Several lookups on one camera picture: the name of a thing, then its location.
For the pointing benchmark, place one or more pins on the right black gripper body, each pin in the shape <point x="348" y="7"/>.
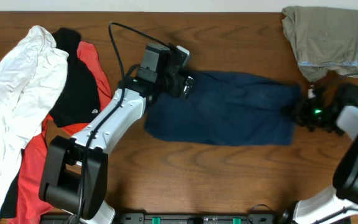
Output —
<point x="301" y="112"/>

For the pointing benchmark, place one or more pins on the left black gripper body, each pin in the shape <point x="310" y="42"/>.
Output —
<point x="181" y="86"/>

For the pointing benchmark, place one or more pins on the navy blue shorts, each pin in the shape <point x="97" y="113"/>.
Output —
<point x="226" y="109"/>

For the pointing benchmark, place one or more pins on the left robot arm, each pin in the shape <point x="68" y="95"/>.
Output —
<point x="75" y="173"/>

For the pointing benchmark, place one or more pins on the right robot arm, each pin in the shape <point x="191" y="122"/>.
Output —
<point x="338" y="202"/>

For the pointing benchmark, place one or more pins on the khaki folded shorts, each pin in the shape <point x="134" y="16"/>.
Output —
<point x="323" y="39"/>

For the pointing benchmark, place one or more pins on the black shorts with white stripe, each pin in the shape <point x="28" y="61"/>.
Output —
<point x="85" y="94"/>

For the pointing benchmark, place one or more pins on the white garment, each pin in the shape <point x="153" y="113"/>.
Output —
<point x="32" y="77"/>

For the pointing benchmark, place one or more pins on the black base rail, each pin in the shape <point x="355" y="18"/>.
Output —
<point x="140" y="218"/>

